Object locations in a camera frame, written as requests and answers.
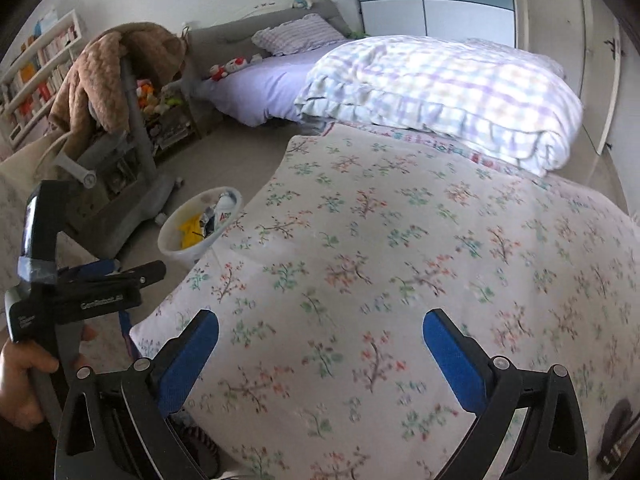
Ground yellow snack wrapper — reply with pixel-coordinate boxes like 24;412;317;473
179;214;206;250

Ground white translucent trash bin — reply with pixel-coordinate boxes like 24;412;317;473
157;186;243;270

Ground person's left hand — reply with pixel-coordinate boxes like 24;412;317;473
1;339;60;431

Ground floral bed sheet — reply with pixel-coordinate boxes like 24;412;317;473
131;125;639;479

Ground white bookshelf with books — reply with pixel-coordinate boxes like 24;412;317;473
1;10;82;151

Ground brown quilted blanket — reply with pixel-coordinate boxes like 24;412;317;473
49;22;186;159

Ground red white plush toy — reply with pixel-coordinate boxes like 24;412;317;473
209;58;248;81

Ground grey bed headboard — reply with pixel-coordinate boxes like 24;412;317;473
182;0;354;86

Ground lavender mattress sheet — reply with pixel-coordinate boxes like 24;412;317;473
193;40;347;127

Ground plaid folded quilt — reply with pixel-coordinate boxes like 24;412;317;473
295;35;584;176

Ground plaid pillow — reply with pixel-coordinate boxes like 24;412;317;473
252;13;345;56

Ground white door with handle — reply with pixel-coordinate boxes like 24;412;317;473
580;0;623;155

